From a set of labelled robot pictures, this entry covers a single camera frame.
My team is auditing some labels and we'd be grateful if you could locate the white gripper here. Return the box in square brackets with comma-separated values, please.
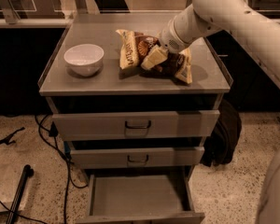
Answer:
[141, 20, 189, 70]

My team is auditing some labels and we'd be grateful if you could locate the white paper sheet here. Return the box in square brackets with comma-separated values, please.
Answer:
[0, 163, 30, 213]

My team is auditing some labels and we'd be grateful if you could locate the white bowl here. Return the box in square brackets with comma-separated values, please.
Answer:
[63, 44, 105, 77]

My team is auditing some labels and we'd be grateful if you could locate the black backpack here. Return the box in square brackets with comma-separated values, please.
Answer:
[201, 100, 242, 167]

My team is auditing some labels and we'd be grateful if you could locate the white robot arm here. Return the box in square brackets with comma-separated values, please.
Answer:
[158, 0, 280, 224]

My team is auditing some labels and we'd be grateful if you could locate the black clamp tool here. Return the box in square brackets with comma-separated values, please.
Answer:
[0, 127, 24, 146]

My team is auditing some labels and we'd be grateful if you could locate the black floor cable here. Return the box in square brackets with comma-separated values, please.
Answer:
[0, 114, 90, 224]

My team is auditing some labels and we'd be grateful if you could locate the middle drawer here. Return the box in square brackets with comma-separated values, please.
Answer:
[71, 147, 204, 169]

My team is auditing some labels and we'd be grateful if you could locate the open bottom drawer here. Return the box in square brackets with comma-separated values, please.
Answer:
[76, 171, 204, 224]

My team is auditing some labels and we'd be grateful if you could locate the grey drawer cabinet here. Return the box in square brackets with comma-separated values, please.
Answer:
[37, 12, 234, 224]

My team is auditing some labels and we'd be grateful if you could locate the black rod on floor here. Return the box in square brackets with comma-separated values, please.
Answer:
[6, 164, 34, 224]

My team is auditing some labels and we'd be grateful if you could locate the top drawer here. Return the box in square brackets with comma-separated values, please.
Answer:
[53, 110, 219, 141]

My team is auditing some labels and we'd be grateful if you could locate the brown chip bag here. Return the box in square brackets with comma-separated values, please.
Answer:
[116, 29, 192, 84]

